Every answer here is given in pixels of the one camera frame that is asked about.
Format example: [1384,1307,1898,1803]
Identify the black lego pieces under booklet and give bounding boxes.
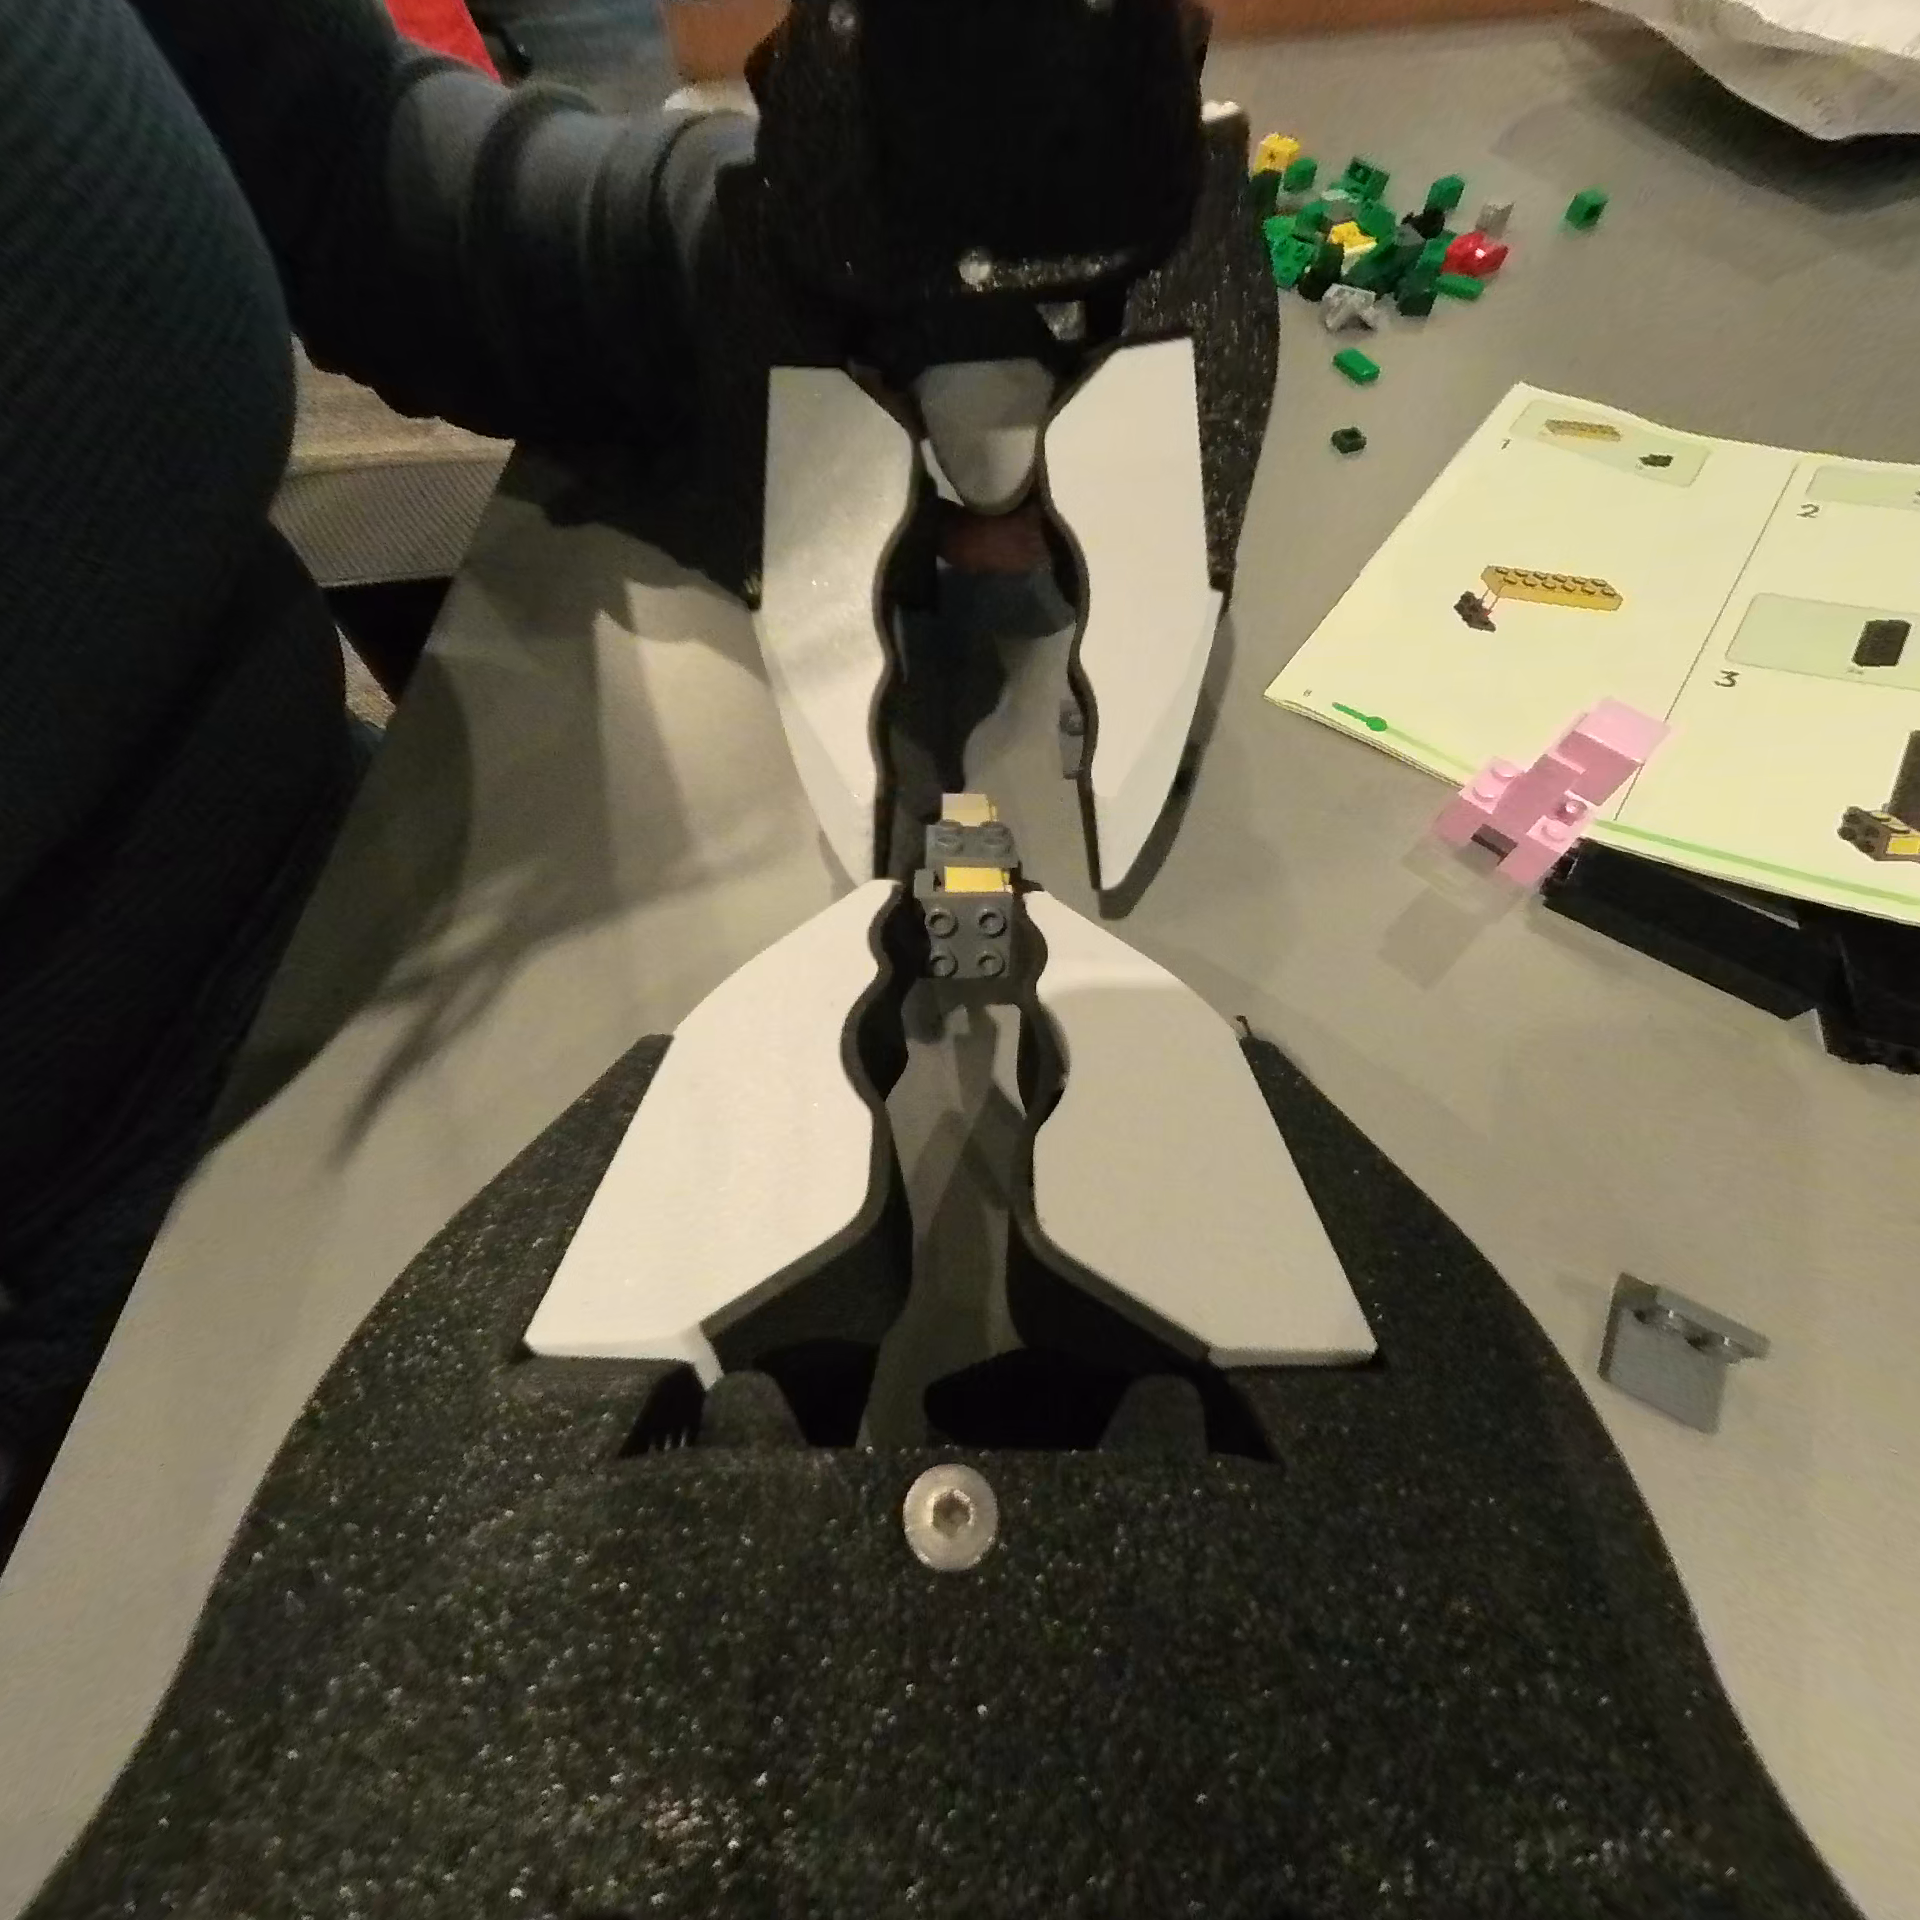
[1545,840,1920,1074]

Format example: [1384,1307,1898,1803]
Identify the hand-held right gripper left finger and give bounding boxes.
[521,878,921,1376]

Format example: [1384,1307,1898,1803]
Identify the person's torso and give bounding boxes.
[0,0,450,1578]

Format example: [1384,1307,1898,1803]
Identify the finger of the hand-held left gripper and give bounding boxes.
[1038,340,1237,922]
[759,360,924,887]

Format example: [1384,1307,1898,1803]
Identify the person's left forearm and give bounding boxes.
[151,0,768,449]

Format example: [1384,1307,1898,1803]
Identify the pile of small toy bricks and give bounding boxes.
[1249,129,1514,336]

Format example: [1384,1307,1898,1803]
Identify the grey desk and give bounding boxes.
[0,28,1920,1914]

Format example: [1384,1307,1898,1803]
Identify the white paper sheet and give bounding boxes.
[1591,0,1920,144]

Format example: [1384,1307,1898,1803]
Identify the pink toy brick pig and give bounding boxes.
[1433,696,1674,887]

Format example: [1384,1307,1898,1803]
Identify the grey flat toy brick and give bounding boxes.
[1595,1272,1770,1430]

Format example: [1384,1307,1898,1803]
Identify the pale green instruction booklet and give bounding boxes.
[1268,381,1920,917]

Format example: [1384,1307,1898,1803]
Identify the yellow and grey brick assembly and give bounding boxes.
[921,783,1035,904]

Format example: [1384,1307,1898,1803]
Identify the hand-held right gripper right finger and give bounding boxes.
[1015,887,1379,1370]

